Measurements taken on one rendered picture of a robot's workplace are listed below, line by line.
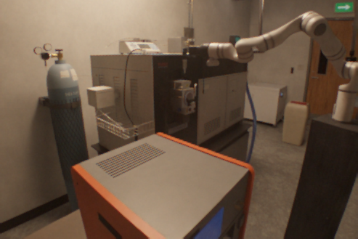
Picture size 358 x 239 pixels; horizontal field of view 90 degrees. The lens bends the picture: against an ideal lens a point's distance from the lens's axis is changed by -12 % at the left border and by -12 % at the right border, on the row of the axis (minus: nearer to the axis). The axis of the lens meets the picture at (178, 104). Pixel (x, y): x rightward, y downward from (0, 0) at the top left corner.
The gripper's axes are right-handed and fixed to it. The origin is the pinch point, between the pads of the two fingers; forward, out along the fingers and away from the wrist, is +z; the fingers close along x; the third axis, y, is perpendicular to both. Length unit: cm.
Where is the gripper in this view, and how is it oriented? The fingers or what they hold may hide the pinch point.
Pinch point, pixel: (183, 55)
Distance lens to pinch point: 111.7
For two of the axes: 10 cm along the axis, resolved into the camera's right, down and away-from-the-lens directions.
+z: -7.6, -1.7, 6.3
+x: -6.5, 1.9, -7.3
